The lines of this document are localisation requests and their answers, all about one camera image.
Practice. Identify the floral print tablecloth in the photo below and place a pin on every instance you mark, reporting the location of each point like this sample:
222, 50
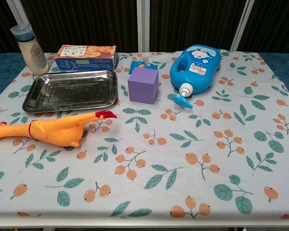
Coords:
144, 168

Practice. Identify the orange blue cookie box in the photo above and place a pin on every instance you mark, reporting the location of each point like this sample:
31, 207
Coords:
86, 63

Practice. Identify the white metal table frame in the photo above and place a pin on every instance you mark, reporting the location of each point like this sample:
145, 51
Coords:
144, 223

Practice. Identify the small blue snack packet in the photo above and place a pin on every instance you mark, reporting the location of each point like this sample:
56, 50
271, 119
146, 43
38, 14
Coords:
137, 65

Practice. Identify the orange rubber chicken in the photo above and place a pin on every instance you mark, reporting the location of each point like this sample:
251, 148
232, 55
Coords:
53, 131

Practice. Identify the blue pump detergent bottle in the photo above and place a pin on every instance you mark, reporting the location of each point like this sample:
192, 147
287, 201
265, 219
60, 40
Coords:
195, 72

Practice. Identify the purple foam cube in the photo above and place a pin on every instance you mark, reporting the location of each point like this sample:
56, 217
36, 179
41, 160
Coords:
142, 89

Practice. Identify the stainless steel tray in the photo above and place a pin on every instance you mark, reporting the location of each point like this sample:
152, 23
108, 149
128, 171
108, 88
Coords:
72, 91

